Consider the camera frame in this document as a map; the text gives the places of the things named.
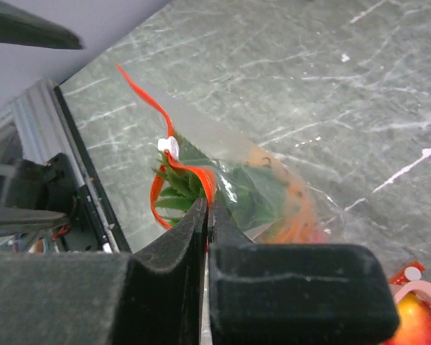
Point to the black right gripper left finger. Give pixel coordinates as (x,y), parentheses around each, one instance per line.
(153,296)

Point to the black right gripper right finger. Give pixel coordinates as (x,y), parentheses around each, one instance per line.
(294,293)

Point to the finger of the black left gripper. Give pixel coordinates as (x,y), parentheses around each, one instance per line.
(20,27)

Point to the clear zip bag orange zipper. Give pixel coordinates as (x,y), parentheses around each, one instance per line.
(213,138)

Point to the orange toy pineapple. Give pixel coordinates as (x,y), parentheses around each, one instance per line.
(262,197)

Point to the pink perforated plastic basket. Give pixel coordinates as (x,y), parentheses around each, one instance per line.
(421,288)

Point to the aluminium rail frame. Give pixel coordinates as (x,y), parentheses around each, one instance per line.
(46,127)

